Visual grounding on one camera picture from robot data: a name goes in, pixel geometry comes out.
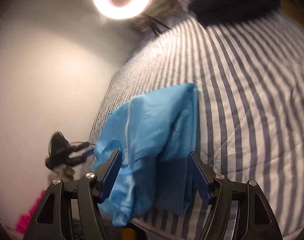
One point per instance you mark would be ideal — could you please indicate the dark navy clothes pile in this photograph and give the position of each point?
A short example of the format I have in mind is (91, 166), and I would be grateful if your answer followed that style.
(210, 12)

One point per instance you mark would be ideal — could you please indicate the blue white striped bed cover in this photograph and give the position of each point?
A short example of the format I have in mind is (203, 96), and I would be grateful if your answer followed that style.
(250, 80)

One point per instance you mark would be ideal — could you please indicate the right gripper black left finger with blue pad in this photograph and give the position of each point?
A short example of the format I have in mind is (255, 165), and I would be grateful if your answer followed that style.
(93, 189)

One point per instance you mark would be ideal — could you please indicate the pink object at lower left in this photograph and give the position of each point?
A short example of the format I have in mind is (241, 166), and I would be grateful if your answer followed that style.
(24, 219)

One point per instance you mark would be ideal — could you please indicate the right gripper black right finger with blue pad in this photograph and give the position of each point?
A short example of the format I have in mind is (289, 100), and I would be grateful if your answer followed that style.
(216, 191)

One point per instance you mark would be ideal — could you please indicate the patterned pillow at bed head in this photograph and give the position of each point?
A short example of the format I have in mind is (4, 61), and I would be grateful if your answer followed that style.
(161, 14)

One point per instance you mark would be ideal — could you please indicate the light blue garment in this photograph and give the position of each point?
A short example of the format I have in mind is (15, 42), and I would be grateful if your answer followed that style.
(155, 132)

